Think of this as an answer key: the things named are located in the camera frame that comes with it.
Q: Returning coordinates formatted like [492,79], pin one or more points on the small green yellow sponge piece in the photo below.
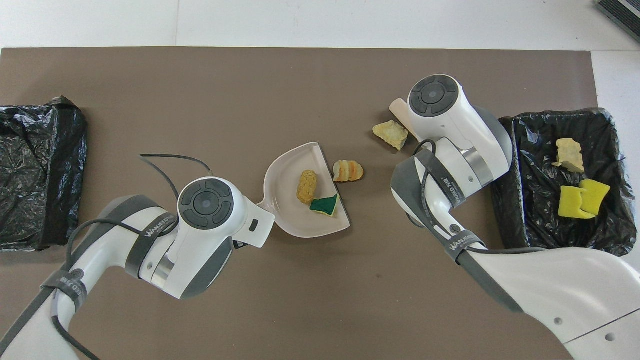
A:
[325,205]

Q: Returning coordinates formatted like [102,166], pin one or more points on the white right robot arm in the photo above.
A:
[450,125]

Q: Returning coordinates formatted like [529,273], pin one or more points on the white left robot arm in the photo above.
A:
[210,220]

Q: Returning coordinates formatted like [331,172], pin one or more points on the beige hand brush black bristles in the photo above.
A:
[400,110]

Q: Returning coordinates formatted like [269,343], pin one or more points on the pale yellow chunky scrap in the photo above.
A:
[391,134]

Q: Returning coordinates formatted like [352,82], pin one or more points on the orange striped croissant-like scrap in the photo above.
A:
[348,171]

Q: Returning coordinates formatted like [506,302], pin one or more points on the pale yellow grey torn scrap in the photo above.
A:
[568,155]

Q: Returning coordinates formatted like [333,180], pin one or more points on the notched yellow green sponge piece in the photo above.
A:
[571,204]

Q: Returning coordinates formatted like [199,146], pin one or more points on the plain yellow sponge piece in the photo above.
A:
[597,196]

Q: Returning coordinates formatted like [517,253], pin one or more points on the beige plastic dustpan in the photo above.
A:
[290,210]

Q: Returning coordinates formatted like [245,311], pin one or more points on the trash bin with black bag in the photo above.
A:
[540,200]
[40,175]

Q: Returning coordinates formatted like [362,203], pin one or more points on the dark grey ribbed object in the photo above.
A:
[622,12]

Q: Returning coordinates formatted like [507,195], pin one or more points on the brown table mat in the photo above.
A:
[320,300]

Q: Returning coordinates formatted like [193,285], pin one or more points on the brown bread-like scrap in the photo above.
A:
[306,187]

